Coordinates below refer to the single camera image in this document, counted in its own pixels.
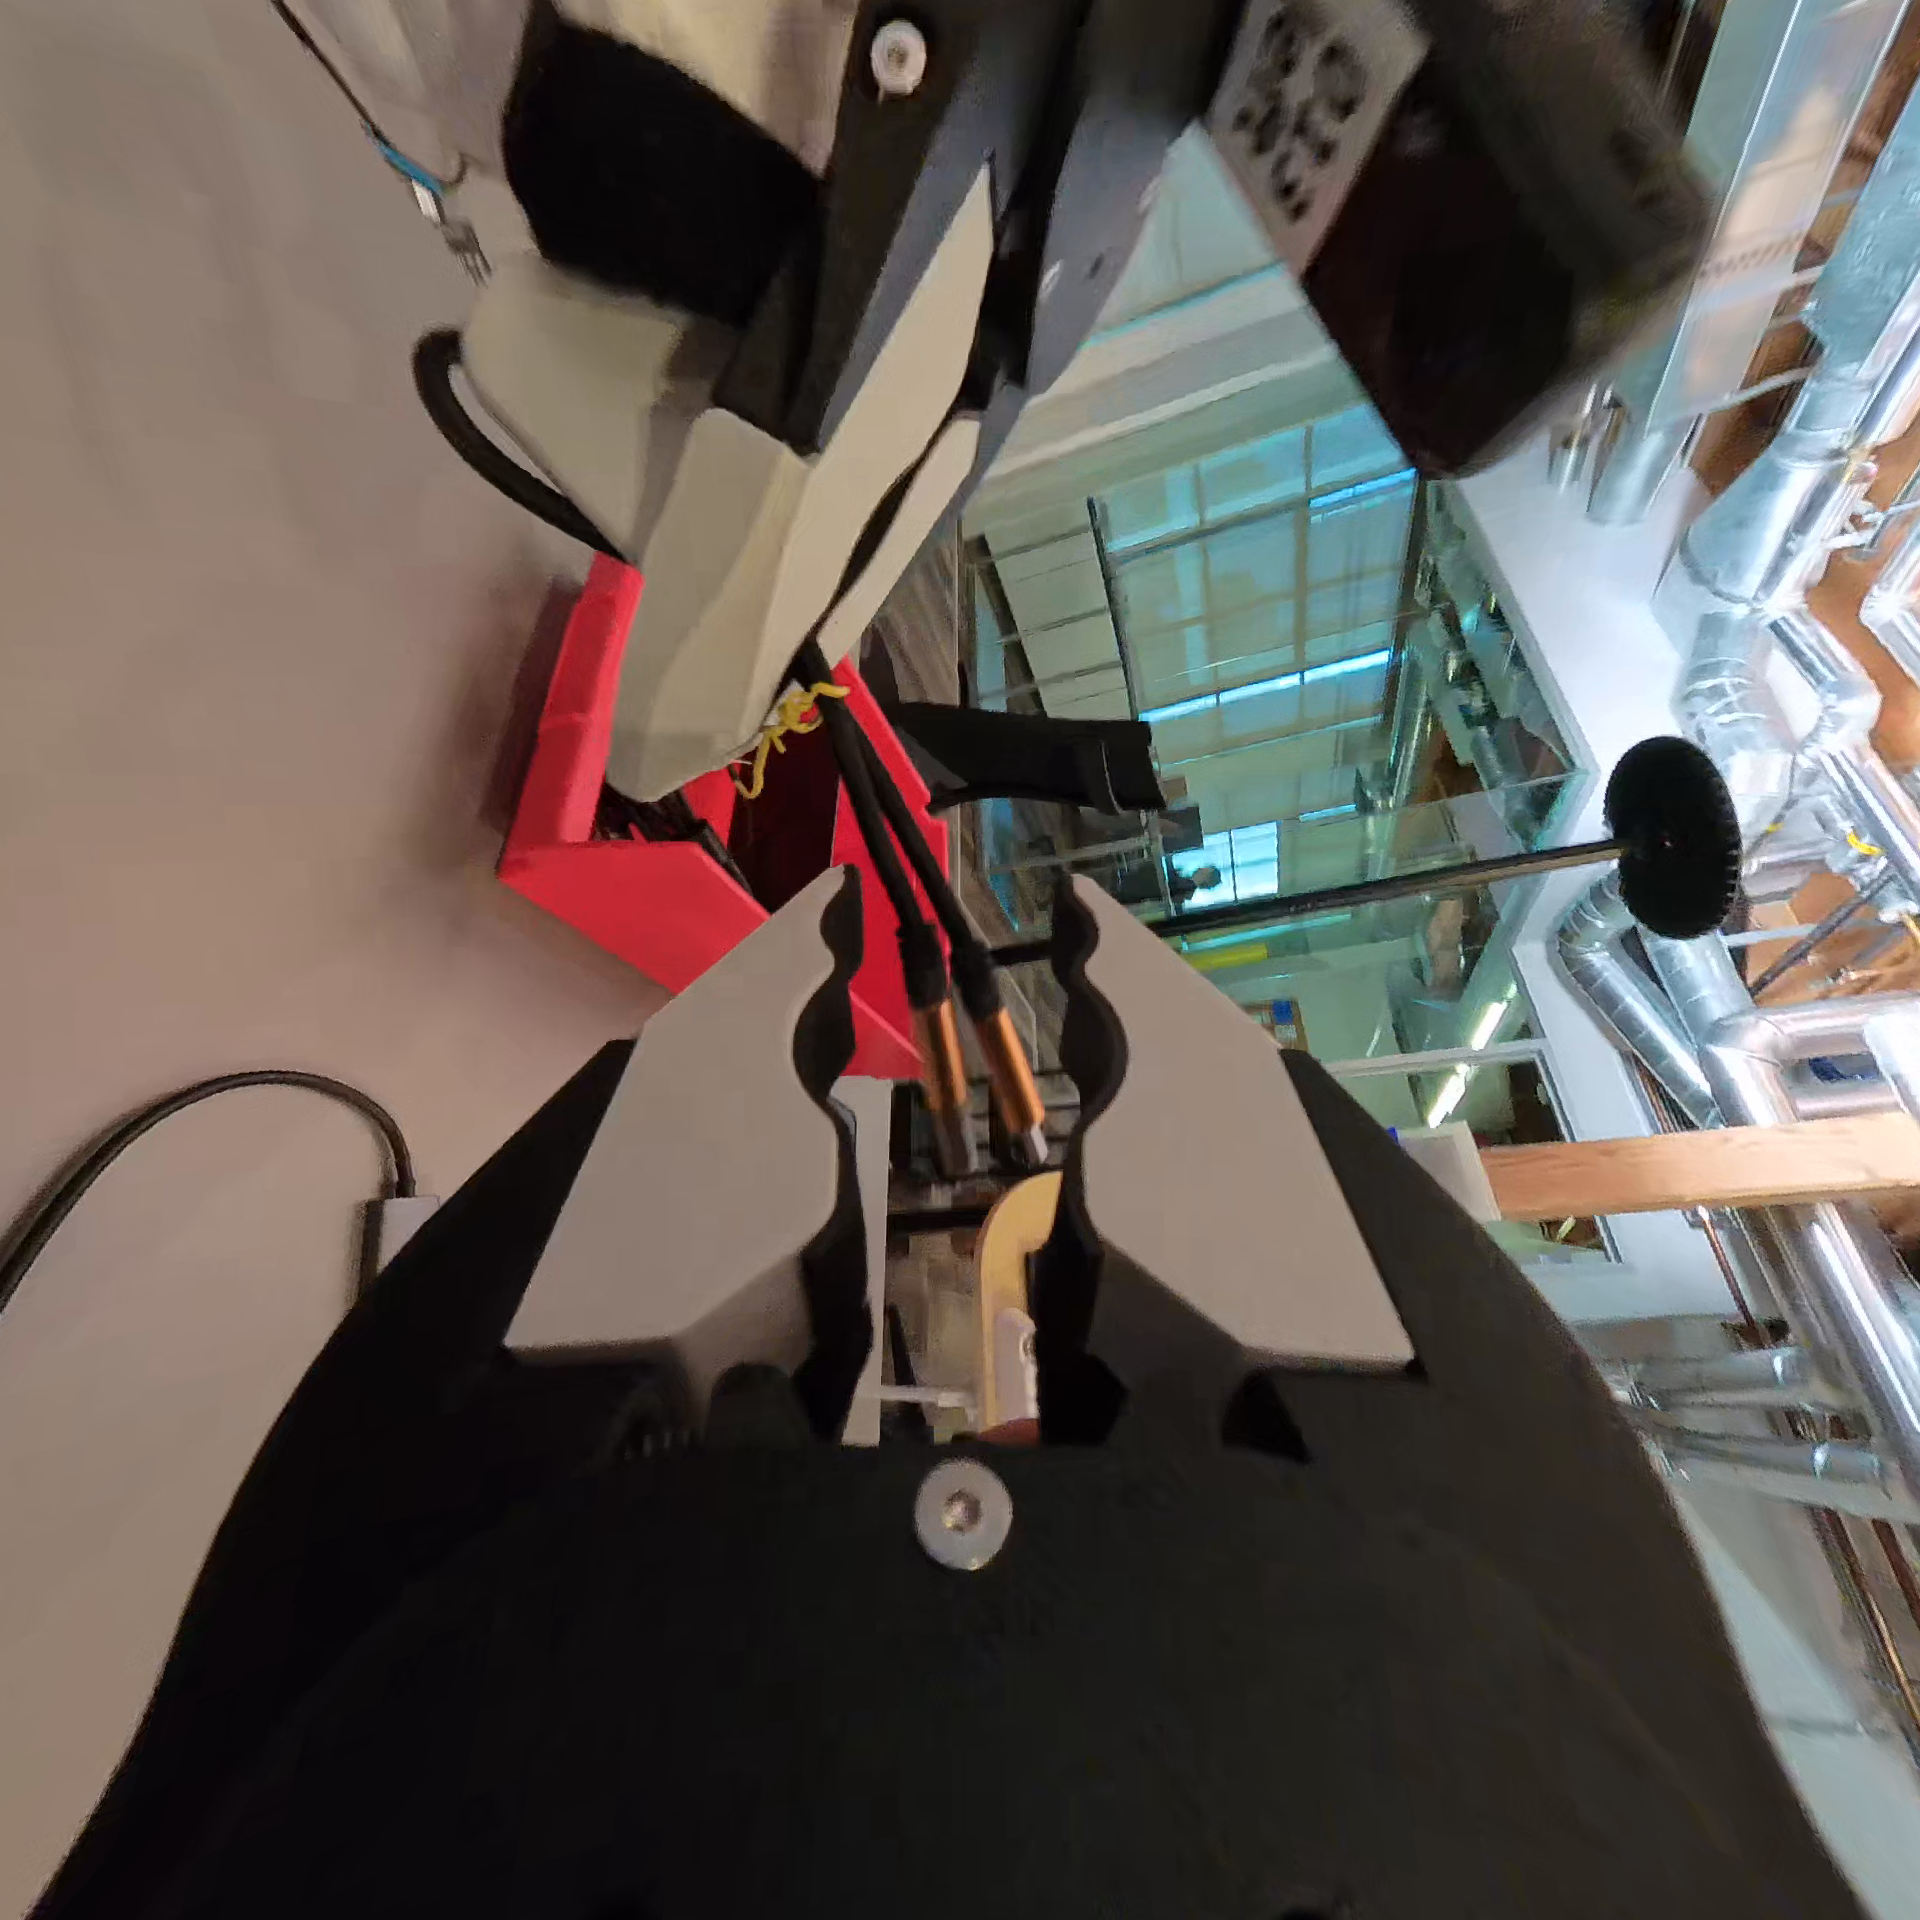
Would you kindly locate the silver ribbed pipe ducts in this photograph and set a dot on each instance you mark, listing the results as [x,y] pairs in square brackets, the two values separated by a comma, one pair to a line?
[1723,1035]

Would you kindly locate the black metal pole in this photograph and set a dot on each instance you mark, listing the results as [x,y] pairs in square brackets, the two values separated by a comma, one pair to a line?
[1673,840]

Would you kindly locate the person's left hand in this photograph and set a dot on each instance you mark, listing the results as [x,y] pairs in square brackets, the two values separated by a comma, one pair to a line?
[721,44]

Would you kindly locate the white adjustable stand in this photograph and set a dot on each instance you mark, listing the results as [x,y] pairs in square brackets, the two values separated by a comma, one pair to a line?
[867,1276]

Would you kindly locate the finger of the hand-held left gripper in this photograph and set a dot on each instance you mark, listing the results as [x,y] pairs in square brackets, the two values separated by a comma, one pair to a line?
[915,523]
[721,600]

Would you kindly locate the yellow twist tie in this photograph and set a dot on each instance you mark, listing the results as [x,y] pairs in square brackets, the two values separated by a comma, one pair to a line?
[780,733]

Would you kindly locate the grey usb hub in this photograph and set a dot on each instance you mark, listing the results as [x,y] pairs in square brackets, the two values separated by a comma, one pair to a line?
[397,1231]

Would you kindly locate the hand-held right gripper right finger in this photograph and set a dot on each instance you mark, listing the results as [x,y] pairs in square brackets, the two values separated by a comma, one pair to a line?
[1243,1201]

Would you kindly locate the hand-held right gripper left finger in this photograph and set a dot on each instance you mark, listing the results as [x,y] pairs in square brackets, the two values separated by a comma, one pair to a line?
[675,1201]

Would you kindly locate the red storage bin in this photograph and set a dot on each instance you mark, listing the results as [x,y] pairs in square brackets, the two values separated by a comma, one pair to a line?
[628,901]

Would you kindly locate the wooden ceiling beam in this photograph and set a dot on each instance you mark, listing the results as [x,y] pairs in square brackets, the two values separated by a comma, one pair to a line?
[1695,1165]

